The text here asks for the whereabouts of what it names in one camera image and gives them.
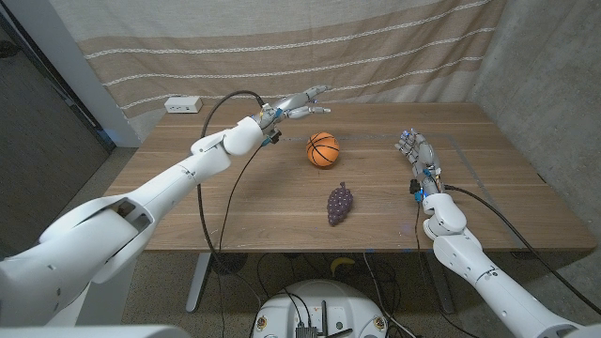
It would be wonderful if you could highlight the white door frame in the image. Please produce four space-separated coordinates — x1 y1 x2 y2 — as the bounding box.
4 0 142 149

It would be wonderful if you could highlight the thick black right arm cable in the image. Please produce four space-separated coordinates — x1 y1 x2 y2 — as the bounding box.
443 184 601 316

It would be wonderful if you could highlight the beige striped backdrop cloth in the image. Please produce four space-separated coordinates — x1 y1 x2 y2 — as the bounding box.
49 0 509 142

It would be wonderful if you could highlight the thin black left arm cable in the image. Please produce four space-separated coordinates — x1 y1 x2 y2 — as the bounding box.
217 140 273 254

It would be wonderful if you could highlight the grey metal table leg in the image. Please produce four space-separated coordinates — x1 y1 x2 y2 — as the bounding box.
424 252 456 315
186 252 212 315

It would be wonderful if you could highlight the yellow toy banana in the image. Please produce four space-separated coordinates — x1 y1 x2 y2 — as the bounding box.
330 256 357 277

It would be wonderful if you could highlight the orange toy basketball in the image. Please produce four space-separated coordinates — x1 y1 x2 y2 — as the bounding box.
305 131 341 168

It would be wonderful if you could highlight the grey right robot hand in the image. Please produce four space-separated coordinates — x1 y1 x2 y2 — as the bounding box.
394 129 445 193

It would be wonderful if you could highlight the black round floor object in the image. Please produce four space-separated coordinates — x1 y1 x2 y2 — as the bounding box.
210 252 249 276

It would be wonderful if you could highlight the white power strip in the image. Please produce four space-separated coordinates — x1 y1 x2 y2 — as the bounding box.
163 96 204 115

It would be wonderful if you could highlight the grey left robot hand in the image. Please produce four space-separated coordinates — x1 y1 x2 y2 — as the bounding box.
255 84 332 132

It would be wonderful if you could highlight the purple toy grape bunch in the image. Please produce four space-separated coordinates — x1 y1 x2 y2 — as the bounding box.
326 181 355 227

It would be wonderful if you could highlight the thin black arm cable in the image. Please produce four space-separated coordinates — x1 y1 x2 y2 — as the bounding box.
217 140 273 254
412 201 424 257

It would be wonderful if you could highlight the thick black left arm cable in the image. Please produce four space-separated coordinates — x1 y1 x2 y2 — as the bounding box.
195 89 267 264

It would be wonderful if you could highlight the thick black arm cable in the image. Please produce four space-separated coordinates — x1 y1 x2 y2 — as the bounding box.
195 89 267 264
443 184 601 316

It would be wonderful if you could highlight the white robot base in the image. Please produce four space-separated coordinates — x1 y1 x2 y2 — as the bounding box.
252 280 390 338

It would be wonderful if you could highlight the dark grey door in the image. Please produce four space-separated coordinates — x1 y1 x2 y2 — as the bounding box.
0 13 116 259

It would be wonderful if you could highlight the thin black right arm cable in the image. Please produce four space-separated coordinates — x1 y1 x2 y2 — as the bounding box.
412 201 424 257

